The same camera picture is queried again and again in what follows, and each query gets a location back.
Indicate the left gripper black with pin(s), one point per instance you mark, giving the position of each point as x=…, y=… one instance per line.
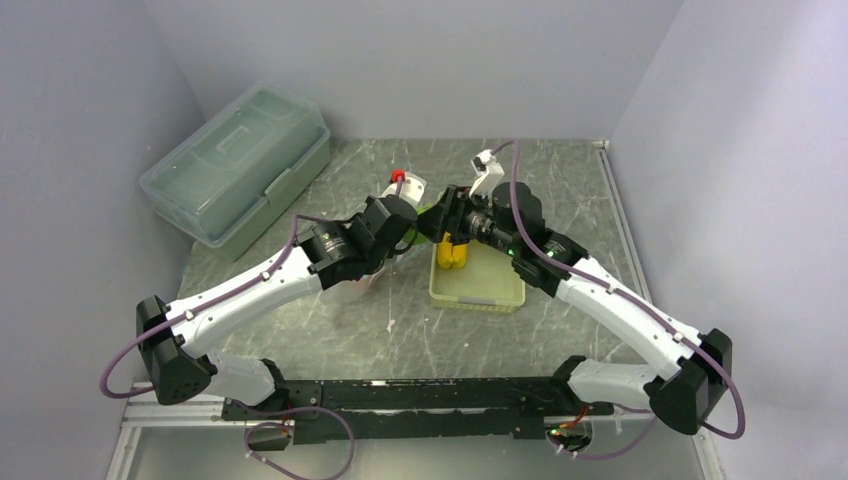
x=368, y=203

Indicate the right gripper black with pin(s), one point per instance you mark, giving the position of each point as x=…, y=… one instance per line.
x=434, y=222

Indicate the yellow bananas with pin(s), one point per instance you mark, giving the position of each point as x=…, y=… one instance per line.
x=450, y=255

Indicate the clear zip top bag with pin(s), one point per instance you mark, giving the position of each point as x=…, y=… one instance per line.
x=349, y=291

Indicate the pale green perforated basket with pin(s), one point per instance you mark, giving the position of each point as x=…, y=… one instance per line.
x=487, y=282

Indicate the light green custard apple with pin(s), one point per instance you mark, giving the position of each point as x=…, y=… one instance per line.
x=428, y=214

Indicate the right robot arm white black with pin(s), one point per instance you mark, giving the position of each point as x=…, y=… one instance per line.
x=685, y=372

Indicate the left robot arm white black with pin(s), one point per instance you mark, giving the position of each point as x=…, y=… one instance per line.
x=179, y=338

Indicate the clear lidded storage box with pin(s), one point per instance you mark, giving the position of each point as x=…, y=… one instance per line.
x=234, y=177

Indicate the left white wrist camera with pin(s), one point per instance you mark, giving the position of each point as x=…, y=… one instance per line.
x=407, y=186

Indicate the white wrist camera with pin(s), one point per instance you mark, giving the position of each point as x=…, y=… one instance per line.
x=488, y=171
x=407, y=186

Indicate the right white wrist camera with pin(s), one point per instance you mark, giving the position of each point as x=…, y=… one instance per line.
x=488, y=171

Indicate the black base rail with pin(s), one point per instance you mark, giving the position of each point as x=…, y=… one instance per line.
x=325, y=410

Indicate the aluminium frame rail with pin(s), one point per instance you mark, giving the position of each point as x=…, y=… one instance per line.
x=186, y=441

